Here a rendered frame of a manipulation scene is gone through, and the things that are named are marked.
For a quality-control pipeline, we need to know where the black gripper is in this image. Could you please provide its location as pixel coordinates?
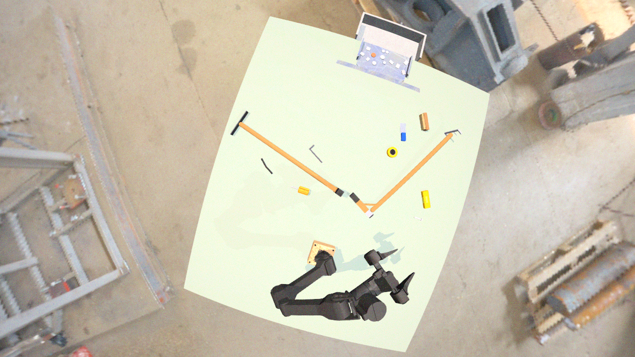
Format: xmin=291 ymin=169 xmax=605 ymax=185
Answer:
xmin=362 ymin=249 xmax=415 ymax=304

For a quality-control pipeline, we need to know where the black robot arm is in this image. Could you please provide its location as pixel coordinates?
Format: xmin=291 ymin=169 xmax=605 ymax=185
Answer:
xmin=270 ymin=249 xmax=399 ymax=322

